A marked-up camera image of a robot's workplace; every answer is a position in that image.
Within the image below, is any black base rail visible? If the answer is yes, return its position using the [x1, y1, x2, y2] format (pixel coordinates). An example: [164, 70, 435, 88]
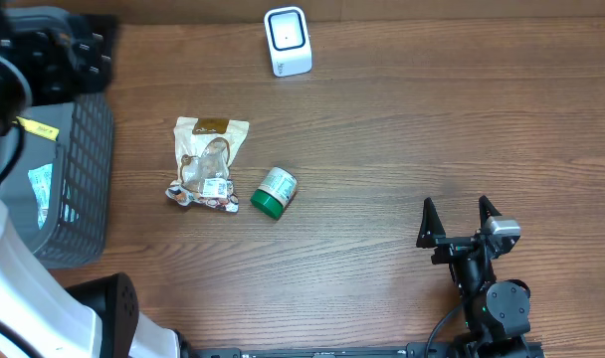
[192, 341, 545, 358]

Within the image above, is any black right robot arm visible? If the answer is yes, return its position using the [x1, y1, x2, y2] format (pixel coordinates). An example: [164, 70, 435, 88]
[416, 196, 532, 357]

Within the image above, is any teal snack packet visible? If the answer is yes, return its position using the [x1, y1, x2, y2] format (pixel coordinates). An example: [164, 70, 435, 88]
[28, 163, 80, 230]

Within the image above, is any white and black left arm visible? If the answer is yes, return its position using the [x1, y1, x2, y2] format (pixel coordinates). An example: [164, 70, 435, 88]
[0, 2, 191, 357]

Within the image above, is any beige Pantree snack bag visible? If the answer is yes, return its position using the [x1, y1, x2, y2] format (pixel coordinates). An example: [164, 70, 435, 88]
[165, 116, 250, 213]

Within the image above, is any green lid white jar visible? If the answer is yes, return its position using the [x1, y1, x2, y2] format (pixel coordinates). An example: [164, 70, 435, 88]
[250, 167, 298, 220]

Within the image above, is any yellow and blue bar packet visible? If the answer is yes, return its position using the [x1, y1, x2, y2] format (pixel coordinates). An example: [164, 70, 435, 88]
[16, 116, 60, 141]

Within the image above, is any dark grey plastic basket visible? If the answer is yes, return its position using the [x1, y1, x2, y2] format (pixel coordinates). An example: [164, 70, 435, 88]
[0, 5, 115, 269]

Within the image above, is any white barcode scanner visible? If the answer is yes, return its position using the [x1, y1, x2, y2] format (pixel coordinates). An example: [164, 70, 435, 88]
[264, 6, 312, 78]

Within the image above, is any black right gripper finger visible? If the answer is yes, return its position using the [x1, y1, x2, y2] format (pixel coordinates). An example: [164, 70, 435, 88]
[479, 195, 502, 232]
[416, 197, 446, 249]

